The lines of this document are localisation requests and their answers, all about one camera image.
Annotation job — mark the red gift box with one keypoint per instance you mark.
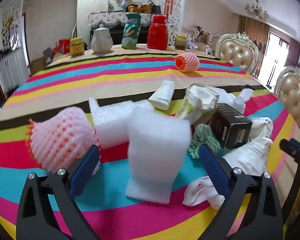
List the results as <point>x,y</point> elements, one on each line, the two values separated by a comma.
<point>62,46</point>

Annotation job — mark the beige tufted chair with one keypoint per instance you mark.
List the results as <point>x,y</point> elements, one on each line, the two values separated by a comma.
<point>287,90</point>
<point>239,50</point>

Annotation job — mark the white ornate sofa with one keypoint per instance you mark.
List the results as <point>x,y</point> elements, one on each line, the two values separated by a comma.
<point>200,40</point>

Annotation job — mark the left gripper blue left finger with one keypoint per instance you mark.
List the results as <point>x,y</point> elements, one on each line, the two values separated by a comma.
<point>81,170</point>

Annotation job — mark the beige tufted chair far right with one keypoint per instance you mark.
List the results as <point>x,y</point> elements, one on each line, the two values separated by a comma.
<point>239,50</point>

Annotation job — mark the black piano with lace cover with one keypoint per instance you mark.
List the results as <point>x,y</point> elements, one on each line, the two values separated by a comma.
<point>115,22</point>

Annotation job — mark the brown jar yellow lid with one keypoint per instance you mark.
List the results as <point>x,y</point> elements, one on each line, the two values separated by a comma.
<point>180,42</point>

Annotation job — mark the yellow label jar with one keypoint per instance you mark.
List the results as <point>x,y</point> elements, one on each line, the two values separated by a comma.
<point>76,46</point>

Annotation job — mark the pink foam fruit net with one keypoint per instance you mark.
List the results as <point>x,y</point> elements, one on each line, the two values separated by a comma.
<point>187,62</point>
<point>57,142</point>

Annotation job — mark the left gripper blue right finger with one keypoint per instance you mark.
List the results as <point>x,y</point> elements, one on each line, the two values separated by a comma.
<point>216,169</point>

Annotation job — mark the white tube package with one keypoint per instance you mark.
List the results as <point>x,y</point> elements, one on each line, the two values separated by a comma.
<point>162,97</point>

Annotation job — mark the chandelier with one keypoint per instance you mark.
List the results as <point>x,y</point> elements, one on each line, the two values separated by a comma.
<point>255,10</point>

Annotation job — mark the red thermos jug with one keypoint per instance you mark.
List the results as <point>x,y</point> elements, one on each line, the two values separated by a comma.
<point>158,33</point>

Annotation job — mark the brown curtain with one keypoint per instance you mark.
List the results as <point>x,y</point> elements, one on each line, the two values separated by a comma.
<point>256,30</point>

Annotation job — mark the white carved screen partition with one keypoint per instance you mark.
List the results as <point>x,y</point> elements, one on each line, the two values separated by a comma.
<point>175,21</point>

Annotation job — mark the green snack bag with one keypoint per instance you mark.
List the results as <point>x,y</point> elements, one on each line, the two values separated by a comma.
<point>131,31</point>

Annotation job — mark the white foam sheet piece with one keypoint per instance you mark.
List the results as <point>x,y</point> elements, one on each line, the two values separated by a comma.
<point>157,145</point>

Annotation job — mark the white ceramic teapot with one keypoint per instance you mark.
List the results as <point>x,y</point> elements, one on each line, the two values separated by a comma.
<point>102,41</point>

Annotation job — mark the white low sideboard cabinet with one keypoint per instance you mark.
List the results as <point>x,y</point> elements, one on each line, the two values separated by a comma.
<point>13,70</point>

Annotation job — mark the paper cup bag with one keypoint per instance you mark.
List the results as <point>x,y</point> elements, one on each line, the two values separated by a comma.
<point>199,104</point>

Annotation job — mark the striped colourful tablecloth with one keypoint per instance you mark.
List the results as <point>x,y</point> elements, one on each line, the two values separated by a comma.
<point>121,76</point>

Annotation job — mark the black handbag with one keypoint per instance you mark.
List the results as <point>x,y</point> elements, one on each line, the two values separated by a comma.
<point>155,9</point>

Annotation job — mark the green white patterned cloth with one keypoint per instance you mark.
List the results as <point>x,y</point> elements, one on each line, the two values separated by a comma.
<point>203,135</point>

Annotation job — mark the beige tufted chair near right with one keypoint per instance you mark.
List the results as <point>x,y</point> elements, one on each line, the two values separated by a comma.
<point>287,90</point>

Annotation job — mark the white plastic bag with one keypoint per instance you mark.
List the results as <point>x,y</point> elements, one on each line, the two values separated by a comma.
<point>251,158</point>

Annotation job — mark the black small carton box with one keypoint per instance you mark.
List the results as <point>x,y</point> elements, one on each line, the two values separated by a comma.
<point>230,127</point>

